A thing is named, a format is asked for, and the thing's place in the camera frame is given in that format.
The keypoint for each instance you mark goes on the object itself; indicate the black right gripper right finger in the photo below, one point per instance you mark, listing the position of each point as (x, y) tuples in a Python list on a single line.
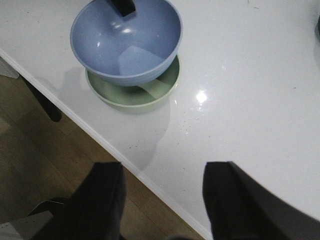
[(239, 208)]

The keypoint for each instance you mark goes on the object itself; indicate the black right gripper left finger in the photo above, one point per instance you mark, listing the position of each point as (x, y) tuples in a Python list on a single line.
[(95, 209)]

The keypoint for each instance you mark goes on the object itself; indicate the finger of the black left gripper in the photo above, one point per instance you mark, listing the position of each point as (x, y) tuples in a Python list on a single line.
[(124, 7)]

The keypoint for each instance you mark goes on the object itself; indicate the blue plastic bowl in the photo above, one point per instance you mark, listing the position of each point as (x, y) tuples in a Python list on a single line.
[(127, 50)]

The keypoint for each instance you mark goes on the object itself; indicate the green plastic bowl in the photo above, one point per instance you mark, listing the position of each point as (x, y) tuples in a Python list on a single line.
[(137, 99)]

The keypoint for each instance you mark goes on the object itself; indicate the black table leg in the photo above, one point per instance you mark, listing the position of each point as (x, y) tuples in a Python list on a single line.
[(53, 112)]

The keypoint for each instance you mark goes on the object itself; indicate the dark blue saucepan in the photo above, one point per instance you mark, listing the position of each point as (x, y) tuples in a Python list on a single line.
[(317, 25)]

